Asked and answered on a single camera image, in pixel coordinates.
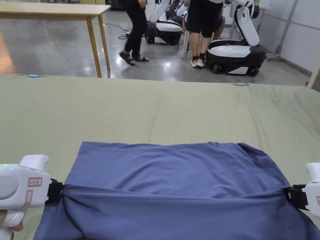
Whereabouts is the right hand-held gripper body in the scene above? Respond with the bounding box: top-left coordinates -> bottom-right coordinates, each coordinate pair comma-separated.
286,162 -> 320,212

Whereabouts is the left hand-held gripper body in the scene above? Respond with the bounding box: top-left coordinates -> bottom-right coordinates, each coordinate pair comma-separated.
0,155 -> 63,228

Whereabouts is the dark blue shirt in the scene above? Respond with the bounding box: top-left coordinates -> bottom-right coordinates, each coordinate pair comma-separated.
33,141 -> 320,240

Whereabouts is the person's left hand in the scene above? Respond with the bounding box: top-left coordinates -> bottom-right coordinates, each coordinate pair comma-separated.
0,209 -> 24,240

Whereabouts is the white and black wheeled robot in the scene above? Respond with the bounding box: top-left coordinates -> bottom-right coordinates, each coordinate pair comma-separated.
206,0 -> 266,77
144,0 -> 188,46

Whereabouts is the bed with pale green sheet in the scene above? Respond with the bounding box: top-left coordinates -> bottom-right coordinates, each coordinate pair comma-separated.
0,73 -> 320,240

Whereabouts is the light wooden table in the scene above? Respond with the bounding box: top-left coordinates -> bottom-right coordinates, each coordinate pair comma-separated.
0,3 -> 112,78

